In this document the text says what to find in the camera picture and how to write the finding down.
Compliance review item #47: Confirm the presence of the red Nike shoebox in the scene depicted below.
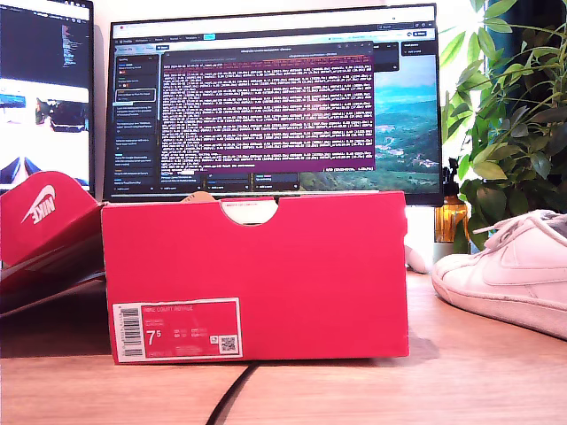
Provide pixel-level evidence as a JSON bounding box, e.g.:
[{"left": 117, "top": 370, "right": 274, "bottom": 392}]
[{"left": 100, "top": 190, "right": 409, "bottom": 365}]

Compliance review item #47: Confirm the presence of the white leather sneaker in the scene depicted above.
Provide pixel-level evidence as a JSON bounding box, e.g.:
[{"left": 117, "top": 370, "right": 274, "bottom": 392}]
[{"left": 431, "top": 209, "right": 567, "bottom": 341}]

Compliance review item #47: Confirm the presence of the red Nike shoebox lid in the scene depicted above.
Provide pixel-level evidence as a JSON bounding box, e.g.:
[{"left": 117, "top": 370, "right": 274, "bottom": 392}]
[{"left": 0, "top": 170, "right": 110, "bottom": 318}]

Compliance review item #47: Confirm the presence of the brown packing paper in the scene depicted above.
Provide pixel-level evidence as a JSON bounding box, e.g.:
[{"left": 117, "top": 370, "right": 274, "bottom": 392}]
[{"left": 180, "top": 191, "right": 221, "bottom": 204}]

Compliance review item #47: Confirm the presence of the large black computer monitor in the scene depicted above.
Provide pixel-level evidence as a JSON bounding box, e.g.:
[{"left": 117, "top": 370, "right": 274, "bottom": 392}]
[{"left": 102, "top": 3, "right": 446, "bottom": 208}]

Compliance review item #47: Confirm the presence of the white monitor stand foot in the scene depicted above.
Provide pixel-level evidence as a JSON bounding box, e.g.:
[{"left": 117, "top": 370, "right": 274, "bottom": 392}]
[{"left": 403, "top": 242, "right": 433, "bottom": 274}]

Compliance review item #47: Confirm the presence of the pale ceramic pot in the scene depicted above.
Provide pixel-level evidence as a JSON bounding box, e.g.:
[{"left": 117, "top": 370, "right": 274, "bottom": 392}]
[{"left": 432, "top": 241, "right": 471, "bottom": 261}]

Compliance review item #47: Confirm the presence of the amber pump bottle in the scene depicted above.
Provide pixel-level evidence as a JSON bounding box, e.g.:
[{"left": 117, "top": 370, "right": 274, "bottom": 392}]
[{"left": 433, "top": 157, "right": 470, "bottom": 243}]

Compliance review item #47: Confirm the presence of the green leafy houseplant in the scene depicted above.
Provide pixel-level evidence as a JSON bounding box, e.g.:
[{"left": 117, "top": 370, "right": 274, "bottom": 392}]
[{"left": 440, "top": 0, "right": 567, "bottom": 253}]

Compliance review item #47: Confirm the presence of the black table cable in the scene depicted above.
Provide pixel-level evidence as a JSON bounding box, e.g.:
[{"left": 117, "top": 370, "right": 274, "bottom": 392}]
[{"left": 205, "top": 360, "right": 262, "bottom": 425}]

